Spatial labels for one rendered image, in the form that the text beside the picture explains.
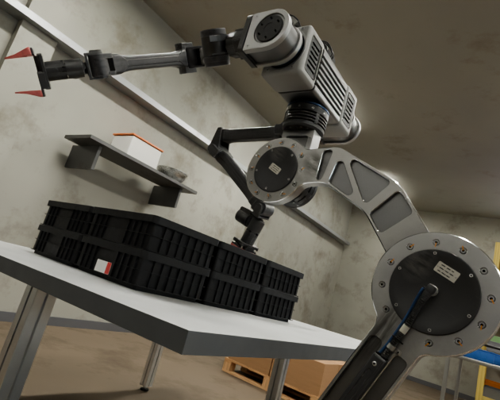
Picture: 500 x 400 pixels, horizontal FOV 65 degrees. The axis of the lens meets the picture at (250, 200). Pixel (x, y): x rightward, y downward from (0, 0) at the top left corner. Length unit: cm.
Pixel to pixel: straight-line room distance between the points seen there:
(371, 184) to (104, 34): 373
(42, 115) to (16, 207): 83
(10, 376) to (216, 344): 62
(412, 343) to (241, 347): 33
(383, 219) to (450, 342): 29
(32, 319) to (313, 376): 279
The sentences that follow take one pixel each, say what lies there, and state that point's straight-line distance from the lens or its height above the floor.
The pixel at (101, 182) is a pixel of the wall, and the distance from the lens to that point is 426.
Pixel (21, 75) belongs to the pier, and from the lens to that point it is 384.
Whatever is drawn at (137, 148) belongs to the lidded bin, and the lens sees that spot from 391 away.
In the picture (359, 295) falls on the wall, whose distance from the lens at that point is 917.
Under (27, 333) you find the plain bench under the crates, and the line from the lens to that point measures 120.
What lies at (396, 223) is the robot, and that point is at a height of 102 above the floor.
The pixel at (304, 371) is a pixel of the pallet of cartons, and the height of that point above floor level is 27.
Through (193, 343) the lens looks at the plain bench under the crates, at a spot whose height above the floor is 68.
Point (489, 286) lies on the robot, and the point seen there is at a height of 91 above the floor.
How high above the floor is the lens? 79
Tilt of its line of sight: 13 degrees up
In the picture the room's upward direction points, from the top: 16 degrees clockwise
